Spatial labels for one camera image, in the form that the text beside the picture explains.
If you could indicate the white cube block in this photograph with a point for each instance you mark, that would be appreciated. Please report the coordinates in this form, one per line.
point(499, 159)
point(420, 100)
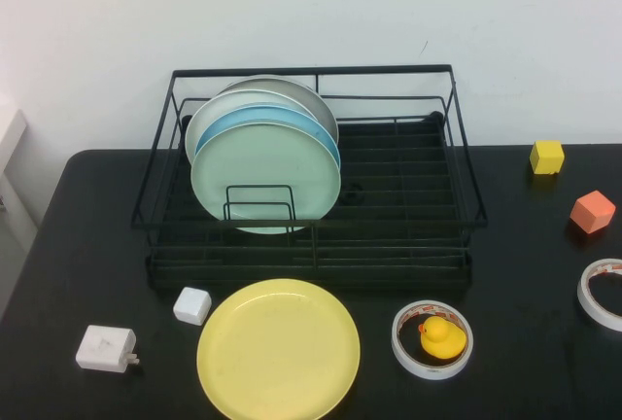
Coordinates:
point(192, 305)

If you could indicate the yellow plate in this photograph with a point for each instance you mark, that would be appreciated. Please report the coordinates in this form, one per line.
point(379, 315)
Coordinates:
point(277, 347)

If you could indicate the white side furniture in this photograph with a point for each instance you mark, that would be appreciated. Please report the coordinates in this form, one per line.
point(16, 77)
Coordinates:
point(10, 148)

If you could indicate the light green plate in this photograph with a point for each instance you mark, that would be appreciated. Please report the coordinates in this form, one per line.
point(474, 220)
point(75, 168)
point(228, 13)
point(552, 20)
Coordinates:
point(262, 162)

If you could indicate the off-white plate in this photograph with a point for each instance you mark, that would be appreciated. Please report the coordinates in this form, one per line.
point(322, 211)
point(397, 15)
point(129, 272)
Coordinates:
point(214, 114)

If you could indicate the white tape roll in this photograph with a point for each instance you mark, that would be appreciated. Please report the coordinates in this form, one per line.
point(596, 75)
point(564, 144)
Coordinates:
point(583, 301)
point(427, 374)

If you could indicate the light blue plate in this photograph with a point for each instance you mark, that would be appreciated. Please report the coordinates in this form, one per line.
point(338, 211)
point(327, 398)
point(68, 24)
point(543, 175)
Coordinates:
point(272, 114)

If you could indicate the white power adapter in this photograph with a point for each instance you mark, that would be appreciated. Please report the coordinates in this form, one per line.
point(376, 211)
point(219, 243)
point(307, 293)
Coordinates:
point(104, 347)

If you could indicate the orange cube block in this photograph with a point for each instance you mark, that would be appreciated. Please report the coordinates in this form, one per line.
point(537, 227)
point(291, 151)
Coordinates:
point(590, 213)

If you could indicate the yellow cube block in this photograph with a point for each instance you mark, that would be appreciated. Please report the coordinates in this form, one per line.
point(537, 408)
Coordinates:
point(546, 157)

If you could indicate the yellow rubber duck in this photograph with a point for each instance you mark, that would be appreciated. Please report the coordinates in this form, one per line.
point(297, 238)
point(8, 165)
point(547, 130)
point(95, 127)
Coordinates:
point(439, 339)

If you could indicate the grey plate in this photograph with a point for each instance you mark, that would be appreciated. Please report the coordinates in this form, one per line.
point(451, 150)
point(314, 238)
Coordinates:
point(291, 87)

